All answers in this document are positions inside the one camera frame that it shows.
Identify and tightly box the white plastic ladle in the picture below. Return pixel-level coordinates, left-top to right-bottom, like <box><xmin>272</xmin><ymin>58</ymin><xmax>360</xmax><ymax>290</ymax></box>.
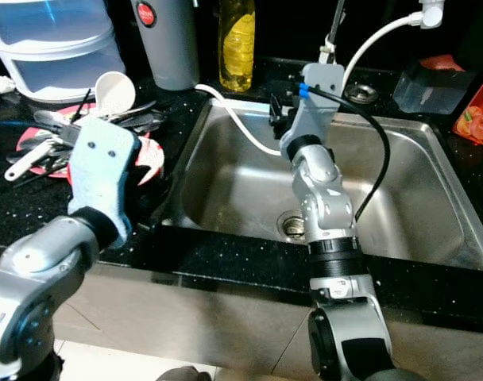
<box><xmin>6</xmin><ymin>71</ymin><xmax>138</xmax><ymax>183</ymax></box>

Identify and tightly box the red plate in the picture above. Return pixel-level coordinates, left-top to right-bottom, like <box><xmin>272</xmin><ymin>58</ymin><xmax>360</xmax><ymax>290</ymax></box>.
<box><xmin>16</xmin><ymin>103</ymin><xmax>166</xmax><ymax>188</ymax></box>

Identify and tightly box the round metal counter fitting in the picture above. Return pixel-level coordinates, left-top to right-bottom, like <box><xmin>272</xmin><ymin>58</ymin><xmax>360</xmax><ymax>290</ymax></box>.
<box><xmin>344</xmin><ymin>82</ymin><xmax>380</xmax><ymax>106</ymax></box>

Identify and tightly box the yellow liquid plastic bottle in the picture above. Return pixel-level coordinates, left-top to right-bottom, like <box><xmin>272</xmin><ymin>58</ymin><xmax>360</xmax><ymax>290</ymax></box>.
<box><xmin>217</xmin><ymin>0</ymin><xmax>257</xmax><ymax>93</ymax></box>

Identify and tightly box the black chopstick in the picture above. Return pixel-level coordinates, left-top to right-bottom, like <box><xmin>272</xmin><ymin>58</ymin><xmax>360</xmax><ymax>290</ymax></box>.
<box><xmin>76</xmin><ymin>87</ymin><xmax>95</xmax><ymax>122</ymax></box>

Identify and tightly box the stainless steel sink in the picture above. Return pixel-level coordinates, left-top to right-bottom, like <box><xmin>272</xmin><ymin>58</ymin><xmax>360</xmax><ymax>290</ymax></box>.
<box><xmin>160</xmin><ymin>98</ymin><xmax>483</xmax><ymax>275</ymax></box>

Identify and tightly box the metal sink drain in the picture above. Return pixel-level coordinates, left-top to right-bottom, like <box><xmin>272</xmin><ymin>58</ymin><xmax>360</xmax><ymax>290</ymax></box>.
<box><xmin>276</xmin><ymin>210</ymin><xmax>311</xmax><ymax>241</ymax></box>

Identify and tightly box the grey tumbler with red logo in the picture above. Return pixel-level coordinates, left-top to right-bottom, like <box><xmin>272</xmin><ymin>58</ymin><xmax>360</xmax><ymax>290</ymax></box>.
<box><xmin>131</xmin><ymin>0</ymin><xmax>201</xmax><ymax>91</ymax></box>

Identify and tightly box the white translucent plastic container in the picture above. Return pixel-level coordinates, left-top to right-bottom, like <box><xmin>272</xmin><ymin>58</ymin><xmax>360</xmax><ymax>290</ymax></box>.
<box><xmin>0</xmin><ymin>0</ymin><xmax>101</xmax><ymax>60</ymax></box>
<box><xmin>0</xmin><ymin>38</ymin><xmax>109</xmax><ymax>104</ymax></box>

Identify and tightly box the clear plastic box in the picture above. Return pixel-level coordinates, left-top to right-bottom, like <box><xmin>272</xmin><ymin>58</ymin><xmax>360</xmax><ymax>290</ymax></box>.
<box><xmin>392</xmin><ymin>59</ymin><xmax>477</xmax><ymax>117</ymax></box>

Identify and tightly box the red orange printed package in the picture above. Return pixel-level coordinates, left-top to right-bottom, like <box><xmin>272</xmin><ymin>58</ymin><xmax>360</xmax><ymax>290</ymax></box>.
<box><xmin>418</xmin><ymin>54</ymin><xmax>483</xmax><ymax>148</ymax></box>

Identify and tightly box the dark left robot foot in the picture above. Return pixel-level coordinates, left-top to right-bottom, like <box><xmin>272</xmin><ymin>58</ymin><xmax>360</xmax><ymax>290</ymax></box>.
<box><xmin>156</xmin><ymin>365</ymin><xmax>212</xmax><ymax>381</ymax></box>

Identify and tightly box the dark robot foot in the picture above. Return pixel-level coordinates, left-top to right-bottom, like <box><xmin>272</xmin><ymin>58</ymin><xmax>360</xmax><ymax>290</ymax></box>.
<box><xmin>362</xmin><ymin>368</ymin><xmax>427</xmax><ymax>381</ymax></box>
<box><xmin>156</xmin><ymin>365</ymin><xmax>212</xmax><ymax>381</ymax></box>

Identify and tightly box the dark right robot foot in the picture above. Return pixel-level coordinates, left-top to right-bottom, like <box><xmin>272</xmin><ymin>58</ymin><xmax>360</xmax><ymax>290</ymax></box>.
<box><xmin>362</xmin><ymin>368</ymin><xmax>427</xmax><ymax>381</ymax></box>

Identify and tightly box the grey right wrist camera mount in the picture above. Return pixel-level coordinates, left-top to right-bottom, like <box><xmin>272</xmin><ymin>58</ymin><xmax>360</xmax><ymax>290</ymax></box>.
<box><xmin>279</xmin><ymin>61</ymin><xmax>346</xmax><ymax>161</ymax></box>

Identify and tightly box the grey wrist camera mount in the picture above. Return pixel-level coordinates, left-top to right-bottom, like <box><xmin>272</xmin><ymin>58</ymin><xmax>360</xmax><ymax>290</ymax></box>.
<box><xmin>279</xmin><ymin>61</ymin><xmax>346</xmax><ymax>161</ymax></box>
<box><xmin>71</xmin><ymin>117</ymin><xmax>144</xmax><ymax>248</ymax></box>

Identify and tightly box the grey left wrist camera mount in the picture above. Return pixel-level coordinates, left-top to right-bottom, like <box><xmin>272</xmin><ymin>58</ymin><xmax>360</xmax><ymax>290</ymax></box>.
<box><xmin>71</xmin><ymin>117</ymin><xmax>144</xmax><ymax>248</ymax></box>

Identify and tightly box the white flexible hose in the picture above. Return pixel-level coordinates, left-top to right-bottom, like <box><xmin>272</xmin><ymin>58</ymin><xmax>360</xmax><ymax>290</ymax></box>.
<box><xmin>193</xmin><ymin>11</ymin><xmax>427</xmax><ymax>157</ymax></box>

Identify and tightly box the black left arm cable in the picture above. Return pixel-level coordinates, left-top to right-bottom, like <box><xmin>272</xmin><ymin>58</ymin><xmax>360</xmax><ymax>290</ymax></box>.
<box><xmin>0</xmin><ymin>117</ymin><xmax>90</xmax><ymax>142</ymax></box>

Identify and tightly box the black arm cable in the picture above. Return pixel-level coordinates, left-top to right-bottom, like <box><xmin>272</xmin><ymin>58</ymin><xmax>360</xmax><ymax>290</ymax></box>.
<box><xmin>303</xmin><ymin>83</ymin><xmax>393</xmax><ymax>225</ymax></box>
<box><xmin>0</xmin><ymin>117</ymin><xmax>90</xmax><ymax>142</ymax></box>

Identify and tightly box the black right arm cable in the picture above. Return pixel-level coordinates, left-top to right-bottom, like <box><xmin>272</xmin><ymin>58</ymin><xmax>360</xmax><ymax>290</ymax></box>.
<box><xmin>303</xmin><ymin>83</ymin><xmax>393</xmax><ymax>225</ymax></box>

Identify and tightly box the white hose connector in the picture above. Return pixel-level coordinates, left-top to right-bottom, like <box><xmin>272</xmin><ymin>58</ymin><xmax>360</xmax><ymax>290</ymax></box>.
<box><xmin>419</xmin><ymin>0</ymin><xmax>446</xmax><ymax>30</ymax></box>

